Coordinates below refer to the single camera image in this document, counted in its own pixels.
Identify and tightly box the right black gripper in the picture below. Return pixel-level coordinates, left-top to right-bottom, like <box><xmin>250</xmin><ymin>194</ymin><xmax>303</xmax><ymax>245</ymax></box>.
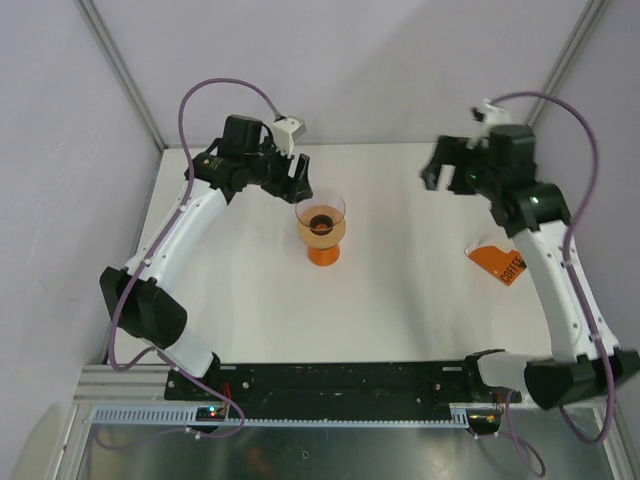
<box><xmin>420</xmin><ymin>135</ymin><xmax>503</xmax><ymax>200</ymax></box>

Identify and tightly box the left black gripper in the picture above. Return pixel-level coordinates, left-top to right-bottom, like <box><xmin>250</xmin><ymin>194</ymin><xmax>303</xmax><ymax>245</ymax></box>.
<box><xmin>244</xmin><ymin>137</ymin><xmax>312</xmax><ymax>204</ymax></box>

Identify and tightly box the clear glass dripper cone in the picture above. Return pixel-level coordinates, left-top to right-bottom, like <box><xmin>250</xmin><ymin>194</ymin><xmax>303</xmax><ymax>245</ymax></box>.
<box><xmin>295</xmin><ymin>188</ymin><xmax>346</xmax><ymax>229</ymax></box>

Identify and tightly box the wooden dripper collar ring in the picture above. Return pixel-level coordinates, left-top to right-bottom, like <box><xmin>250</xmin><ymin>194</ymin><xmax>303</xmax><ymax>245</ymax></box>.
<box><xmin>296</xmin><ymin>214</ymin><xmax>348</xmax><ymax>250</ymax></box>

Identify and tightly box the orange glass carafe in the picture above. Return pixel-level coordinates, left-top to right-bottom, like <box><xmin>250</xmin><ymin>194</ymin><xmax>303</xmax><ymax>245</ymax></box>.
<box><xmin>305</xmin><ymin>222</ymin><xmax>346</xmax><ymax>267</ymax></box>

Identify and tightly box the orange coffee filter packet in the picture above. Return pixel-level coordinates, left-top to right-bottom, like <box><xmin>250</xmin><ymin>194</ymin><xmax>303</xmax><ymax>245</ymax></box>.
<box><xmin>465</xmin><ymin>244</ymin><xmax>527</xmax><ymax>286</ymax></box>

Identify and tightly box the white paper coffee filter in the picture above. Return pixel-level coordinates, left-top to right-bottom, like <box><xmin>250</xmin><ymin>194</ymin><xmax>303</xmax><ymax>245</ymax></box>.
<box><xmin>464</xmin><ymin>232</ymin><xmax>516</xmax><ymax>255</ymax></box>

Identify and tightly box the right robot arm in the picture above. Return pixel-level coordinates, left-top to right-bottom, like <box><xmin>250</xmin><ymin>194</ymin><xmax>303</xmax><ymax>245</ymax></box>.
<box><xmin>420</xmin><ymin>124</ymin><xmax>639</xmax><ymax>410</ymax></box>

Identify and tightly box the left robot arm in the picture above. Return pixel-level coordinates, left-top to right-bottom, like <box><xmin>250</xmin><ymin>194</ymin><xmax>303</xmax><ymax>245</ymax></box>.
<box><xmin>100</xmin><ymin>115</ymin><xmax>313</xmax><ymax>400</ymax></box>

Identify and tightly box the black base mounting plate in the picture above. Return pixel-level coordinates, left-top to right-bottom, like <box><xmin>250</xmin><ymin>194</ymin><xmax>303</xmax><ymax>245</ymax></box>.
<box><xmin>164</xmin><ymin>360</ymin><xmax>522</xmax><ymax>420</ymax></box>

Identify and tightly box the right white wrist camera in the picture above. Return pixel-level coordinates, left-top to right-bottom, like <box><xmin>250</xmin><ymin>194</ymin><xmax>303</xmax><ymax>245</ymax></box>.
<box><xmin>469</xmin><ymin>99</ymin><xmax>511</xmax><ymax>145</ymax></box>

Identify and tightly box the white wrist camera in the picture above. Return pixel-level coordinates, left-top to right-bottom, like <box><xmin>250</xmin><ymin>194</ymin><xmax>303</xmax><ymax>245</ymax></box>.
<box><xmin>469</xmin><ymin>99</ymin><xmax>511</xmax><ymax>145</ymax></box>
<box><xmin>271</xmin><ymin>117</ymin><xmax>306</xmax><ymax>158</ymax></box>

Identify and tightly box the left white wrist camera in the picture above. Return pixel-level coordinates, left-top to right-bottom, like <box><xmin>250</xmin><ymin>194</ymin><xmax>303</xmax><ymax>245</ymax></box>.
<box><xmin>271</xmin><ymin>117</ymin><xmax>306</xmax><ymax>158</ymax></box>

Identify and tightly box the right aluminium table rail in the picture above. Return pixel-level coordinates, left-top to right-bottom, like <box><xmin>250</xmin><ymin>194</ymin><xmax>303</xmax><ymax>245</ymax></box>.
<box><xmin>497</xmin><ymin>140</ymin><xmax>586</xmax><ymax>361</ymax></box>

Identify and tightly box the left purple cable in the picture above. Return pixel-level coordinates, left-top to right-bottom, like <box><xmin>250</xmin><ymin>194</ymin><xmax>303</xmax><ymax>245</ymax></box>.
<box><xmin>92</xmin><ymin>77</ymin><xmax>281</xmax><ymax>451</ymax></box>

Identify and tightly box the right aluminium frame post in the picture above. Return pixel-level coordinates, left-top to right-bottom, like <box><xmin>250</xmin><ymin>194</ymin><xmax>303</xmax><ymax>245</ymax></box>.
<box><xmin>512</xmin><ymin>0</ymin><xmax>611</xmax><ymax>129</ymax></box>

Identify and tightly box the aluminium frame post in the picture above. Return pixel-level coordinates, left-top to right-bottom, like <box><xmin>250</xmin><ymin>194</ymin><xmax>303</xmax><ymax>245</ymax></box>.
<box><xmin>74</xmin><ymin>0</ymin><xmax>167</xmax><ymax>152</ymax></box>
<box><xmin>512</xmin><ymin>0</ymin><xmax>611</xmax><ymax>129</ymax></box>

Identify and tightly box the front aluminium frame beam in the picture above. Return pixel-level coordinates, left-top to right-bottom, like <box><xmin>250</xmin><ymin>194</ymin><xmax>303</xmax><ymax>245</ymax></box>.
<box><xmin>74</xmin><ymin>365</ymin><xmax>169</xmax><ymax>403</ymax></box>

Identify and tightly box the grey slotted cable duct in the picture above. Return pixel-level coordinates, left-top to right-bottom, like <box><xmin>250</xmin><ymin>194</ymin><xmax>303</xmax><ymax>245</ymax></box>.
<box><xmin>92</xmin><ymin>405</ymin><xmax>469</xmax><ymax>429</ymax></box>

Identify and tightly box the left aluminium frame post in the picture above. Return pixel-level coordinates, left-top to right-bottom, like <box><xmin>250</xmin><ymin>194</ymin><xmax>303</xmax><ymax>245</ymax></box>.
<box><xmin>74</xmin><ymin>0</ymin><xmax>167</xmax><ymax>152</ymax></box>

